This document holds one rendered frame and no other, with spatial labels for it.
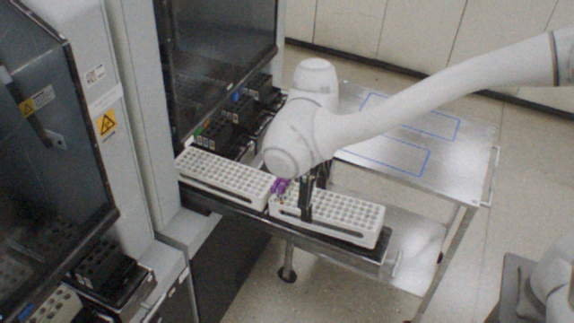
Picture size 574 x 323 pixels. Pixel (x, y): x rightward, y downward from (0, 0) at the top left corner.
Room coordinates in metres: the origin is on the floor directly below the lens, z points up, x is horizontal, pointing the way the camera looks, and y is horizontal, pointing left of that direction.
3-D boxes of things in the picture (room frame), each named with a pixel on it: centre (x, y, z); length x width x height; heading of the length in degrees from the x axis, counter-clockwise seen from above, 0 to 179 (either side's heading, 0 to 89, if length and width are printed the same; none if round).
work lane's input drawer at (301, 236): (0.88, -0.01, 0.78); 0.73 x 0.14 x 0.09; 68
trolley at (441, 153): (1.23, -0.41, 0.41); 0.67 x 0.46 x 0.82; 66
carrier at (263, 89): (1.40, 0.07, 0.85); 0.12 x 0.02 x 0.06; 157
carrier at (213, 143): (1.12, 0.19, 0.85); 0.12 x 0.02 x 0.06; 158
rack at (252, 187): (0.94, 0.16, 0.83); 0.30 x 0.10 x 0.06; 68
